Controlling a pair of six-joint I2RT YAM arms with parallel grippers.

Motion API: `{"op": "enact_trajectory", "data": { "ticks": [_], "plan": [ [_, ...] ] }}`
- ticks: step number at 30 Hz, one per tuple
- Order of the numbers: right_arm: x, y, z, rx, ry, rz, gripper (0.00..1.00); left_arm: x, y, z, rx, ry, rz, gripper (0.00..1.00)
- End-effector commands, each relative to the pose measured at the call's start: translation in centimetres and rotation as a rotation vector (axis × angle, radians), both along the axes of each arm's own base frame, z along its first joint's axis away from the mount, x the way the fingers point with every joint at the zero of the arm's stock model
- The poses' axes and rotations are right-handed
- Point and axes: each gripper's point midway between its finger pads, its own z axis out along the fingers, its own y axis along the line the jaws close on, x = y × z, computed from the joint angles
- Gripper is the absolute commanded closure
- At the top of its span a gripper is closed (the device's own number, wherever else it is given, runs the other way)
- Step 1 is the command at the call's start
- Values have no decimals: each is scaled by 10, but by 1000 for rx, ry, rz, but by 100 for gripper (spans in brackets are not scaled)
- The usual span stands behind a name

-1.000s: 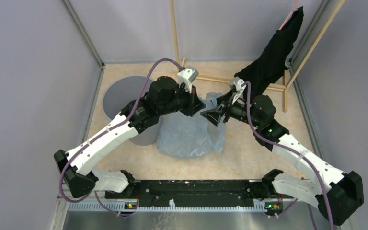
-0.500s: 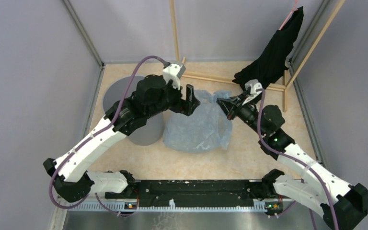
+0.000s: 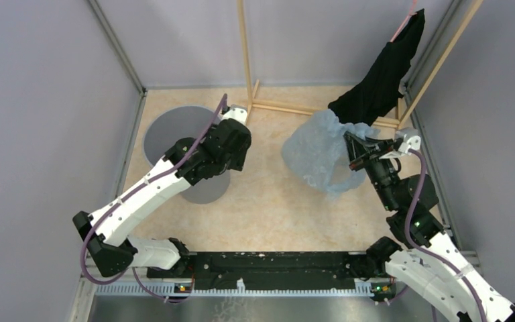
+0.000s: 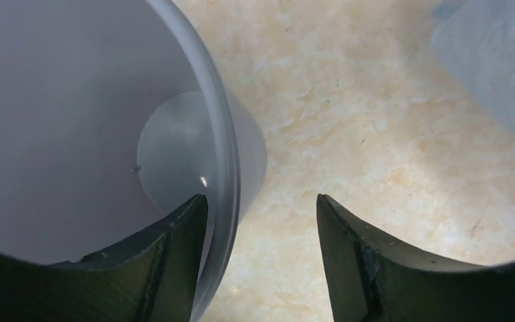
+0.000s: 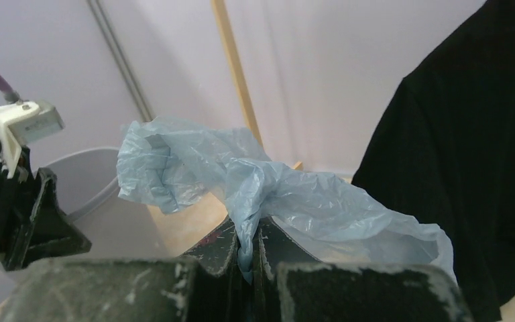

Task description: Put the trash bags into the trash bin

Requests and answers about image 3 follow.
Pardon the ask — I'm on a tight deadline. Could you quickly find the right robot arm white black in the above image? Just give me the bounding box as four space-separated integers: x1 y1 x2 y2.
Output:
343 128 515 321

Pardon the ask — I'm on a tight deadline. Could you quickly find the pink clothes hanger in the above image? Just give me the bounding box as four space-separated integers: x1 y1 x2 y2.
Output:
390 0 418 42

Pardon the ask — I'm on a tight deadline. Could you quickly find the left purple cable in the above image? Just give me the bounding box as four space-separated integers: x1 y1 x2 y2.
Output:
79 93 229 304

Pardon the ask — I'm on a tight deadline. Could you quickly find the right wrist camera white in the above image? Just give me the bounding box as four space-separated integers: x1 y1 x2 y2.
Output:
380 127 422 159

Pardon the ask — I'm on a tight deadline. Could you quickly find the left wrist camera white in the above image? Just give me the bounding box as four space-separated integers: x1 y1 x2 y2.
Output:
221 104 249 125

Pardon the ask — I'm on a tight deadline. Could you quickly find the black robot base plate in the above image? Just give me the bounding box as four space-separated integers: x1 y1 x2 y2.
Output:
146 252 399 294

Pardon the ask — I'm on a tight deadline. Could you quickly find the black hanging garment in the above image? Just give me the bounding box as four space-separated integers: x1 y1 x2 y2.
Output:
328 9 426 125

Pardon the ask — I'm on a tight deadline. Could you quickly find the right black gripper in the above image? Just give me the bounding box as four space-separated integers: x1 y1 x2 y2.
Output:
341 129 398 210

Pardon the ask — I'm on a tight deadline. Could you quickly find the grey plastic trash bin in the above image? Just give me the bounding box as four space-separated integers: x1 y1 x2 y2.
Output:
143 105 231 205

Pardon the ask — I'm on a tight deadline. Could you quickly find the white slotted cable duct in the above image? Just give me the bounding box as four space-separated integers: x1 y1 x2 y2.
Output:
95 279 390 298

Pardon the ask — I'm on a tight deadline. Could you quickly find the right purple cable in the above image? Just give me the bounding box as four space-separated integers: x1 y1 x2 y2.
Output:
403 148 490 322

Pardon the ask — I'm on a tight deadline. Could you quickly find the light blue trash bag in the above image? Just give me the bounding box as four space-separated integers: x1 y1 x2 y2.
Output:
281 109 380 198

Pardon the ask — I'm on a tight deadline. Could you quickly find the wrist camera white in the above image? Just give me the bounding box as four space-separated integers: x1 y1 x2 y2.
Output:
380 127 422 159
221 104 249 125

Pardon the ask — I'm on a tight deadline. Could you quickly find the purple cable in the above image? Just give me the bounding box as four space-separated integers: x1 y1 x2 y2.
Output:
403 148 490 322
79 93 229 304

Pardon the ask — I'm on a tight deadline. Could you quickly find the wooden clothes rack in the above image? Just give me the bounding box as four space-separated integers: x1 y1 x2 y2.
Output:
237 0 483 130

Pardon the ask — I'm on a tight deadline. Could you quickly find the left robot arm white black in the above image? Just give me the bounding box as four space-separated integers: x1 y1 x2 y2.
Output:
72 118 251 284

